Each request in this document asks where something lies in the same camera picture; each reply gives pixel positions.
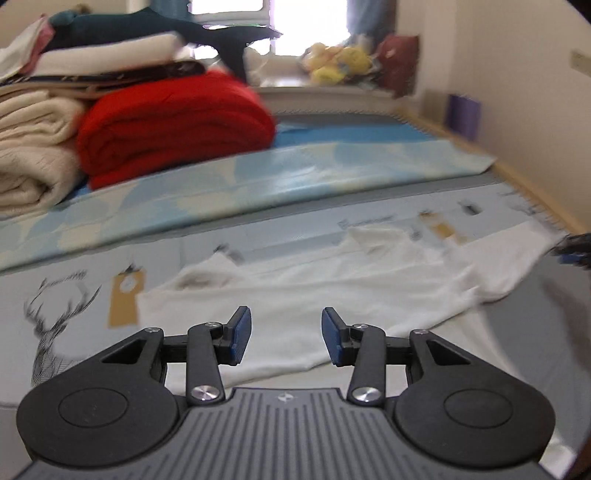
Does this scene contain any white small shirt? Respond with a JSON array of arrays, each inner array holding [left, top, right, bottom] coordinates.
[[137, 225, 566, 388]]

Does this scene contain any white folded blanket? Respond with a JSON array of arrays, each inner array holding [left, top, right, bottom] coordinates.
[[37, 31, 188, 75]]

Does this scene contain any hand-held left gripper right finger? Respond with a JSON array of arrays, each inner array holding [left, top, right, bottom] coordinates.
[[322, 306, 472, 407]]

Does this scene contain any purple box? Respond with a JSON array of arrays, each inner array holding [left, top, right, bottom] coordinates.
[[445, 93, 482, 141]]

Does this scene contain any blue curtain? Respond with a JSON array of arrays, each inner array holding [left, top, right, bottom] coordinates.
[[151, 0, 194, 24], [346, 0, 399, 40]]

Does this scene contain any deer print bed sheet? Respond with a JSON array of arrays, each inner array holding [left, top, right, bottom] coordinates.
[[0, 182, 568, 409]]

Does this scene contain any white windowsill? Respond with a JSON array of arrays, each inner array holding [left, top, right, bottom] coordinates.
[[249, 85, 402, 116]]

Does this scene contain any teal plush shark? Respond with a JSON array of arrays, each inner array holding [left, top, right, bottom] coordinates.
[[48, 7, 284, 81]]

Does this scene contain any wooden bed frame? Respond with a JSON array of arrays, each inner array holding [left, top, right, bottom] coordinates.
[[399, 108, 591, 236]]

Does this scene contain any dark red cushion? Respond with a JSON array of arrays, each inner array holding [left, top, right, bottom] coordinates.
[[376, 33, 421, 97]]

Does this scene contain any red folded blanket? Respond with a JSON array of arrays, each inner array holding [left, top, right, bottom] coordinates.
[[76, 69, 278, 191]]

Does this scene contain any cream folded blanket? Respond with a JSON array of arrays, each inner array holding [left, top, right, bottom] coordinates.
[[0, 90, 88, 220]]

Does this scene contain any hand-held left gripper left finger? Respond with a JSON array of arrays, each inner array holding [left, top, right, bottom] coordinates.
[[99, 305, 253, 407]]

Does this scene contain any cream plush toy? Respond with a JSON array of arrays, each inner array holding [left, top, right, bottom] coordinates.
[[300, 42, 341, 70]]

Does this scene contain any bright window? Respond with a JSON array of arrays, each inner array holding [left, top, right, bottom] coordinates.
[[191, 0, 349, 56]]

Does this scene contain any yellow-green plush toy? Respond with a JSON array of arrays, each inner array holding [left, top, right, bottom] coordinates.
[[311, 65, 345, 86]]

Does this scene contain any light blue folded quilt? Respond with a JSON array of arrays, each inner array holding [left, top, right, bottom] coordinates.
[[0, 124, 497, 273]]

